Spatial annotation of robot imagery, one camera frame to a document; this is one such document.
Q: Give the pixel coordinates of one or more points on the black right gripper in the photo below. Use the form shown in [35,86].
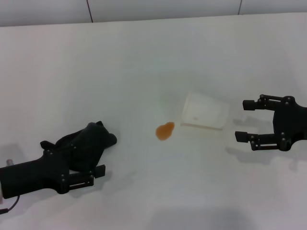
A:
[292,122]

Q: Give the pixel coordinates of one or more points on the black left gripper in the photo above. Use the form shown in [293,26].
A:
[28,175]

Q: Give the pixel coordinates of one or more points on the brown liquid stain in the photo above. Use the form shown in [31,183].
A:
[165,131]

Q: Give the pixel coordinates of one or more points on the clear plastic cup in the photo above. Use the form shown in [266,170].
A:
[204,112]

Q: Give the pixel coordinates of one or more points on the dark rag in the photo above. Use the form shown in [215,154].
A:
[96,141]

